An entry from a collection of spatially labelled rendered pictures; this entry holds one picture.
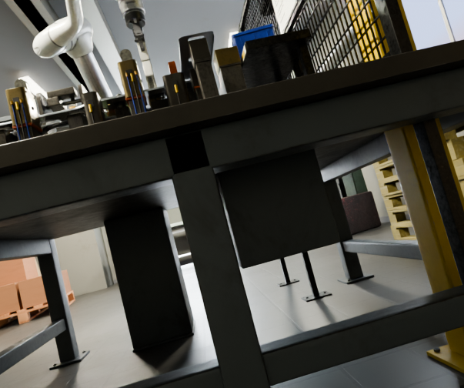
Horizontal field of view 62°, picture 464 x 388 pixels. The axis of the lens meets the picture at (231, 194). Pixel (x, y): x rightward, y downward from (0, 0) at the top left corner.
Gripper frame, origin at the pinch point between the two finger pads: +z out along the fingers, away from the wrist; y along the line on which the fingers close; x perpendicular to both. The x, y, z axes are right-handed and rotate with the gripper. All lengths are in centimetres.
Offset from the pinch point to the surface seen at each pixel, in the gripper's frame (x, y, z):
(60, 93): -36.7, -15.9, -3.6
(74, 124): -29.3, 6.0, 18.2
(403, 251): 80, -7, 94
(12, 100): -41.7, 22.0, 12.6
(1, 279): -263, -418, 53
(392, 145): 58, 45, 57
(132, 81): -5.1, 25.5, 16.1
